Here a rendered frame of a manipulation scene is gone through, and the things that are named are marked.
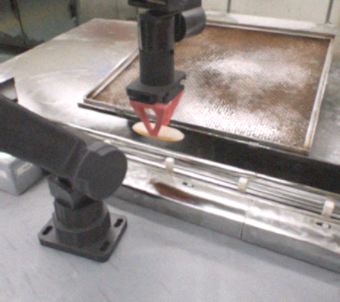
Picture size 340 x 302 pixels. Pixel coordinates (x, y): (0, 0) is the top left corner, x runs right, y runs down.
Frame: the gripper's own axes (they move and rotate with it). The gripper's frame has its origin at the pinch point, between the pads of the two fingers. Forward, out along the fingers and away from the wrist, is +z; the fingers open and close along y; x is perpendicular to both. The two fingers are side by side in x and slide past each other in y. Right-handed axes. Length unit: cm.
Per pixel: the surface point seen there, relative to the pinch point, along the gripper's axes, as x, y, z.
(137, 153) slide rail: 5.5, 1.4, 8.4
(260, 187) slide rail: -19.1, 1.8, 8.5
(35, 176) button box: 20.6, -11.8, 9.9
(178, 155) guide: -2.8, 2.9, 7.4
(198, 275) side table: -15.1, -17.6, 11.3
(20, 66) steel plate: 71, 34, 12
